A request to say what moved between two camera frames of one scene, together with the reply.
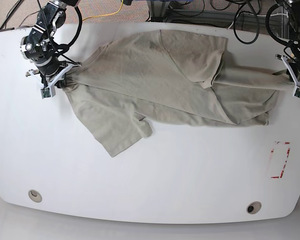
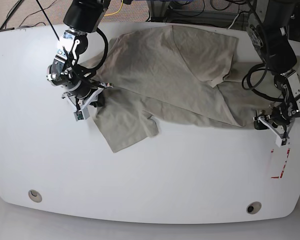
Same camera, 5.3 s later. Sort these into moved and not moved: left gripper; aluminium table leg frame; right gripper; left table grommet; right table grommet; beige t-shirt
Moved: right gripper; left gripper; beige t-shirt
Not moved: aluminium table leg frame; left table grommet; right table grommet
